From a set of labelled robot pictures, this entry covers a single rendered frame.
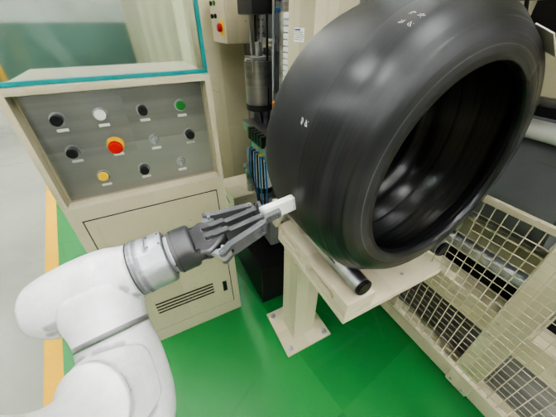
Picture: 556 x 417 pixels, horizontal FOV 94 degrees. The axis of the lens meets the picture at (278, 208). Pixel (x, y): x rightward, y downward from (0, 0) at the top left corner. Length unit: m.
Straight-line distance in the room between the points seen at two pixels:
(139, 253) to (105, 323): 0.10
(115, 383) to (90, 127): 0.79
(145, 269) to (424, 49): 0.49
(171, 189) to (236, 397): 0.99
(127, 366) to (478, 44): 0.63
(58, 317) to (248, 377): 1.15
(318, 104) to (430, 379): 1.47
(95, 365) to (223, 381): 1.13
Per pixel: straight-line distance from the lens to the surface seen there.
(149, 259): 0.44
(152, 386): 0.45
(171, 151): 1.06
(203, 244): 0.46
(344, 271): 0.67
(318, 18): 0.75
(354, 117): 0.40
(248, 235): 0.44
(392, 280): 0.84
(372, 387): 1.56
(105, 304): 0.45
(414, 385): 1.63
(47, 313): 0.48
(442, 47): 0.45
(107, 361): 0.44
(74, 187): 1.12
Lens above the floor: 1.41
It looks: 36 degrees down
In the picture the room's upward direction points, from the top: straight up
